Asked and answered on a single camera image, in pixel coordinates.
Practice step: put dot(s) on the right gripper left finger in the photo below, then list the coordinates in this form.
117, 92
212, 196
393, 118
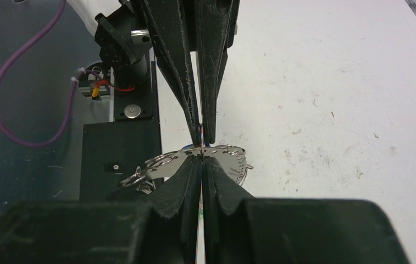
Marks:
158, 228

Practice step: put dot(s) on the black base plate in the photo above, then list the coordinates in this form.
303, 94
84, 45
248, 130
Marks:
112, 151

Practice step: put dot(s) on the metal key organizer plate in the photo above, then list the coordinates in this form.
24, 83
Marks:
231, 158

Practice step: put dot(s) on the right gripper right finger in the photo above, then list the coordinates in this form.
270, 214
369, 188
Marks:
240, 228

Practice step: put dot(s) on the key with blue tag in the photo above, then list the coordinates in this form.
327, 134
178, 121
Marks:
188, 147

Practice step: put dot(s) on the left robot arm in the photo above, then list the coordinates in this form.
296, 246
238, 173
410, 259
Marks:
122, 45

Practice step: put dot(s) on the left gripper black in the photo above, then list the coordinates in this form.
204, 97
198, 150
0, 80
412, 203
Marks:
175, 29

